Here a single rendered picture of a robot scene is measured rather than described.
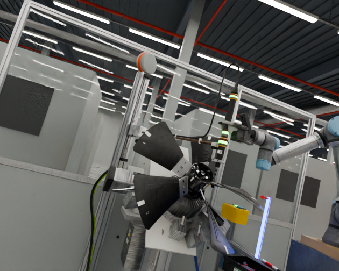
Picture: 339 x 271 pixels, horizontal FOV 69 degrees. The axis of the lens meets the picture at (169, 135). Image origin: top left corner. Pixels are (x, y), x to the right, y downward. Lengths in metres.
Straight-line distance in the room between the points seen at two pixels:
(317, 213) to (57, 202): 4.82
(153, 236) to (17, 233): 1.00
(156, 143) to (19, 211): 1.06
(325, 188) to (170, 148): 4.75
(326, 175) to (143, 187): 4.99
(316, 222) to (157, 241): 4.68
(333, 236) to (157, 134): 1.01
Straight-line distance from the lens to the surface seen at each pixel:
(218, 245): 1.07
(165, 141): 1.25
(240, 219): 1.67
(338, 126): 1.44
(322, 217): 5.77
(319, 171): 5.65
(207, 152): 1.36
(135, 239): 1.49
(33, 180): 1.87
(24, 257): 1.99
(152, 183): 1.05
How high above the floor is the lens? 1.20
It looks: 7 degrees up
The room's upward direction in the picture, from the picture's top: 15 degrees clockwise
